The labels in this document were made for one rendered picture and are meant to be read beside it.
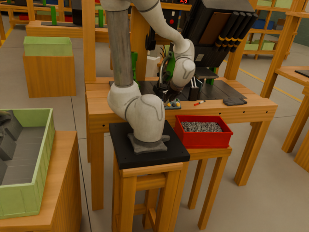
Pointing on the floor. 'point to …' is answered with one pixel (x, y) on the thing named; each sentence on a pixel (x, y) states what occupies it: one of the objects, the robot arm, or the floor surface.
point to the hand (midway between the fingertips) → (166, 101)
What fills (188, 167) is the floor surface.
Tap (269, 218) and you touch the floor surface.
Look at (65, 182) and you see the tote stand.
